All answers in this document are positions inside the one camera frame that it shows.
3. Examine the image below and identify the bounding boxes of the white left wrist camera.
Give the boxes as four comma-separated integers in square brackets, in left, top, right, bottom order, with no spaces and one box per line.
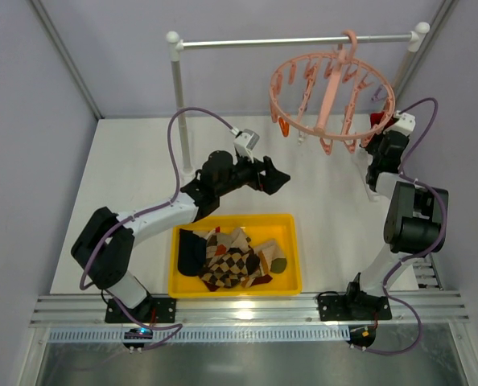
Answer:
[233,129,260,162]

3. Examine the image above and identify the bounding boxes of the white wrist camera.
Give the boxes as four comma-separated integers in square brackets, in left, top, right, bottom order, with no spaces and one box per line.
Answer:
[233,129,260,162]
[388,111,416,137]

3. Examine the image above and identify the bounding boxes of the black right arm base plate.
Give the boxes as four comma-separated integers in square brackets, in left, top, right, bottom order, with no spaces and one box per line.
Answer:
[316,294,392,322]

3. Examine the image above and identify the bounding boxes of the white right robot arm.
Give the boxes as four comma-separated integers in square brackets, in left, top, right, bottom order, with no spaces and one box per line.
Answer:
[344,130,448,320]

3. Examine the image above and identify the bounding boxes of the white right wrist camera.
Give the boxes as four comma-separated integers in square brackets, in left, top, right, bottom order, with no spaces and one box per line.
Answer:
[388,111,416,137]

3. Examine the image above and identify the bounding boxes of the navy blue sock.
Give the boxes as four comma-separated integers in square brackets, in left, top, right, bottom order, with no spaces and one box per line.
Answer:
[177,229,207,277]

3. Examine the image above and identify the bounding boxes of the white metal drying rack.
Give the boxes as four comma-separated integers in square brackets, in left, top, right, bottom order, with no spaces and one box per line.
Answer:
[166,22,431,202]

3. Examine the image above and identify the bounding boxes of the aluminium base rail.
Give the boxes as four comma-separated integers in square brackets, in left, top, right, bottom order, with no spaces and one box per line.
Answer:
[30,290,469,327]

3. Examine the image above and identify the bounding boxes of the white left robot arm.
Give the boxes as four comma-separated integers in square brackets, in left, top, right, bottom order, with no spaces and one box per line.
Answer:
[71,150,291,310]

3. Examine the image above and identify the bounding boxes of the beige striped sock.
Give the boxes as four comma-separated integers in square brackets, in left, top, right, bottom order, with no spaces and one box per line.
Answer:
[254,239,287,275]

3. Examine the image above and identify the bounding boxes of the orange brown argyle sock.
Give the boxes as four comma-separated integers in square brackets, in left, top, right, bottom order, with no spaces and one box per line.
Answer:
[206,228,250,259]

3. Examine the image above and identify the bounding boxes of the red sock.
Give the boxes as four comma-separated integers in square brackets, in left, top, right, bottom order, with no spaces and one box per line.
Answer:
[369,112,385,127]

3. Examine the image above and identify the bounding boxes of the yellow plastic tray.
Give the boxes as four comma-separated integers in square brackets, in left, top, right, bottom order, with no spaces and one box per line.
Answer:
[167,214,302,298]

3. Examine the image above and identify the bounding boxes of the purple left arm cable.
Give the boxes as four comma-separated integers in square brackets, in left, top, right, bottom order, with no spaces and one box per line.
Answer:
[79,106,240,291]

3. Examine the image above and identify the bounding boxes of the white slotted cable duct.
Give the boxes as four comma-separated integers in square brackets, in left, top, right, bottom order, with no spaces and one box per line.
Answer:
[47,325,350,344]

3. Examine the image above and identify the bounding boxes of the pink round clip hanger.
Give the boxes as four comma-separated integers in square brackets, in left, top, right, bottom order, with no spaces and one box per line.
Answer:
[269,30,396,155]

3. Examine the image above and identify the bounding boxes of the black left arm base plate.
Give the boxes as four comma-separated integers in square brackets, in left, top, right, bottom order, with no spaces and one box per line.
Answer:
[105,296,176,325]

